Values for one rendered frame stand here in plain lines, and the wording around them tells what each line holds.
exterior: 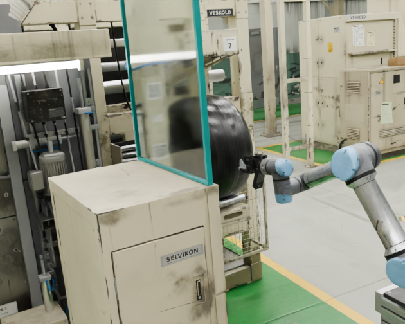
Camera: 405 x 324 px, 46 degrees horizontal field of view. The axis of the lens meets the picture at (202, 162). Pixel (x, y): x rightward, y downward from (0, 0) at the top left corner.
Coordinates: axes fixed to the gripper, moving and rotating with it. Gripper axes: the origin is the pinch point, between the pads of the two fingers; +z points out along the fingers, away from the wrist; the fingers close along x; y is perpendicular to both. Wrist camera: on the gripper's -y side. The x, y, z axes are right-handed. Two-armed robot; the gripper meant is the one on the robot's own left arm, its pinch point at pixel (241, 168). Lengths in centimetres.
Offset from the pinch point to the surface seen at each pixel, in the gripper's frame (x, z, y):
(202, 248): 61, -64, -11
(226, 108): -1.2, 7.5, 29.6
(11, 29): 87, 38, 79
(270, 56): -430, 503, 99
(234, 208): -2.2, 14.7, -22.2
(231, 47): -30, 39, 63
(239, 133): -2.1, 0.5, 17.2
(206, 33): -14, 37, 71
